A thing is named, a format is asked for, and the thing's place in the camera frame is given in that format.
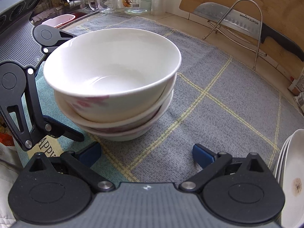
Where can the bottom white plate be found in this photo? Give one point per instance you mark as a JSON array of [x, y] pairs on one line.
[[276, 163]]

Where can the top white floral plate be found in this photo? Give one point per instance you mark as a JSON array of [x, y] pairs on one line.
[[292, 182]]

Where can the bamboo cutting board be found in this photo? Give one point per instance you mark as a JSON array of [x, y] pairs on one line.
[[285, 16]]

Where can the large white floral bowl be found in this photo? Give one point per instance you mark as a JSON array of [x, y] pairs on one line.
[[119, 126]]

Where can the glass mug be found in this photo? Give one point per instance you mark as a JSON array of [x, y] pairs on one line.
[[102, 6]]

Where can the black handled santoku knife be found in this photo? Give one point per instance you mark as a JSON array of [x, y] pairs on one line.
[[213, 11]]

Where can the metal wire rack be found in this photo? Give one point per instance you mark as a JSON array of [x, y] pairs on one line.
[[246, 23]]

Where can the red white seasoning packet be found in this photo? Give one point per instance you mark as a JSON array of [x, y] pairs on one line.
[[297, 85]]

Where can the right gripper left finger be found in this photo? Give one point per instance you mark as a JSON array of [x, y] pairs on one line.
[[56, 189]]

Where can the plain white shallow bowl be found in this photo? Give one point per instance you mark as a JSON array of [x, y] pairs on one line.
[[133, 133]]

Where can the white plastic food bag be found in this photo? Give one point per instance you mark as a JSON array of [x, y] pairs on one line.
[[300, 101]]

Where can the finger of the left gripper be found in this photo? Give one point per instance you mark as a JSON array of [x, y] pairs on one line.
[[50, 37], [21, 110]]

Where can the small white floral bowl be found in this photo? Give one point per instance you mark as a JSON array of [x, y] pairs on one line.
[[112, 74]]

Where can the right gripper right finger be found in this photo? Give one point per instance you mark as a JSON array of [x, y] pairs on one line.
[[235, 190]]

